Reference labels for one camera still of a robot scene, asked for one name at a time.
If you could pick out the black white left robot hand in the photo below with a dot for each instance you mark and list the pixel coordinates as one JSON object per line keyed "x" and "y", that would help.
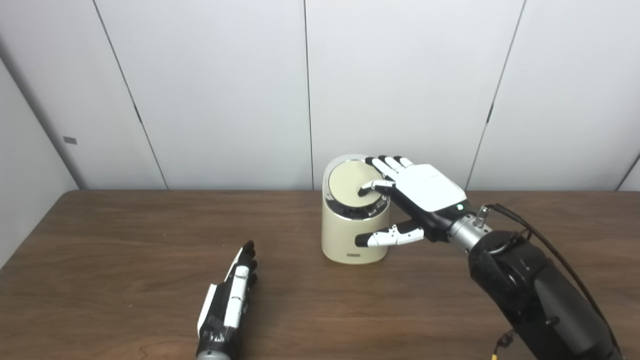
{"x": 230, "y": 305}

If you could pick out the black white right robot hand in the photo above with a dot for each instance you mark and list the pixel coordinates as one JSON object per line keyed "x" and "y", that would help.
{"x": 427, "y": 190}

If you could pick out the cream round bin lid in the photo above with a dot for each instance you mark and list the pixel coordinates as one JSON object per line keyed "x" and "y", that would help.
{"x": 347, "y": 182}

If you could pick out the cream-colored round bin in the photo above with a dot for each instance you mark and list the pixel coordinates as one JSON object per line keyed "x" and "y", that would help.
{"x": 342, "y": 235}

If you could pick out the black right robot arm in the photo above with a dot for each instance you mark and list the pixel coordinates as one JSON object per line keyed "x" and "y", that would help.
{"x": 540, "y": 295}

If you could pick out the small gray wall label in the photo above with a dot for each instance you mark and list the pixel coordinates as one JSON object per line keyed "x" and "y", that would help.
{"x": 70, "y": 140}

